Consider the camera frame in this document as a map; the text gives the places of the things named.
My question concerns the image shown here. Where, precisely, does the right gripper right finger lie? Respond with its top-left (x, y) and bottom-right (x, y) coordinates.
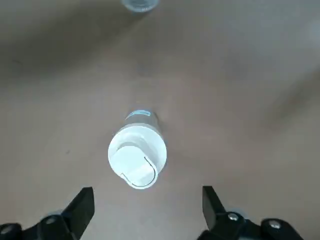
top-left (196, 185), bottom-right (305, 240)

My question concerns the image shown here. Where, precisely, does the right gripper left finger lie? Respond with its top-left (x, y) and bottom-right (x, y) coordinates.
top-left (0, 186), bottom-right (96, 240)

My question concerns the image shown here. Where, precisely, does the clear condiment bottle white cap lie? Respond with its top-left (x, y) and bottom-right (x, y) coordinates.
top-left (107, 108), bottom-right (168, 191)

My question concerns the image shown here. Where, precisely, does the clear drink bottle blue cap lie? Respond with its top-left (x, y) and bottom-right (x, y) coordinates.
top-left (120, 0), bottom-right (161, 13)

